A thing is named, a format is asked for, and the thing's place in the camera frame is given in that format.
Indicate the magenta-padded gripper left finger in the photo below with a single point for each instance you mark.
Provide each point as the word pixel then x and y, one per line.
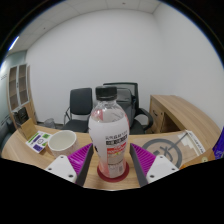
pixel 75 161

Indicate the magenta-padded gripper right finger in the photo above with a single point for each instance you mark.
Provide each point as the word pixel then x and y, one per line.
pixel 146 161

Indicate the clear drink bottle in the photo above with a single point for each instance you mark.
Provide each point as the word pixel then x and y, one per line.
pixel 108 133

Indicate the white mug with orange pattern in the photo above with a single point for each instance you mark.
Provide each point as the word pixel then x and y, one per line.
pixel 61 143

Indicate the sheet with grey circle print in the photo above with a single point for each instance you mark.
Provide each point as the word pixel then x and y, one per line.
pixel 166 146

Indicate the green and purple sticker sheet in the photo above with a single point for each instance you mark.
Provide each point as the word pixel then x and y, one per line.
pixel 38 141

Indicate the black office chair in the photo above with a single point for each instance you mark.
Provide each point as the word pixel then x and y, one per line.
pixel 80 106

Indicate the brown cardboard box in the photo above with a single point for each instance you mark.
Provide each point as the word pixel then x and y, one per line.
pixel 29 128

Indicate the grey mesh office chair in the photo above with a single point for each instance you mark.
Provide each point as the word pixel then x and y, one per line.
pixel 133 106

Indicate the wooden side desk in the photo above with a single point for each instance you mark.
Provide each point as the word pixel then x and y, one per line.
pixel 180 113

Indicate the black sofa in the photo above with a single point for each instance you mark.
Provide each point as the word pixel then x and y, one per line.
pixel 5 133

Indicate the purple package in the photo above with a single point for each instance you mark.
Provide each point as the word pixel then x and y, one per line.
pixel 220 143

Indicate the wooden shelf cabinet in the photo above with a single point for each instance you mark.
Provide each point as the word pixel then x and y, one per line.
pixel 21 86

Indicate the ceiling light panel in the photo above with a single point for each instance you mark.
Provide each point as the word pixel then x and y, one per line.
pixel 13 43

